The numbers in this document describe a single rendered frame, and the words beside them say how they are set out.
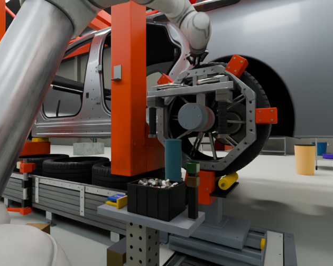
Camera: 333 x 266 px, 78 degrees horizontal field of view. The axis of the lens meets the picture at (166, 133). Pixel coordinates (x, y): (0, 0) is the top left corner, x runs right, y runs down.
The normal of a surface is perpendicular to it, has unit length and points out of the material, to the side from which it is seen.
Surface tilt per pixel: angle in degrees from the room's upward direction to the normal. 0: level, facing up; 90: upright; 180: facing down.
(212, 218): 90
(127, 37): 90
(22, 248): 2
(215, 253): 90
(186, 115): 90
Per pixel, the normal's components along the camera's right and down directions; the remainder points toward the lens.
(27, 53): 0.60, -0.21
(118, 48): -0.50, -0.01
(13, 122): 0.91, 0.00
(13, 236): 0.08, -1.00
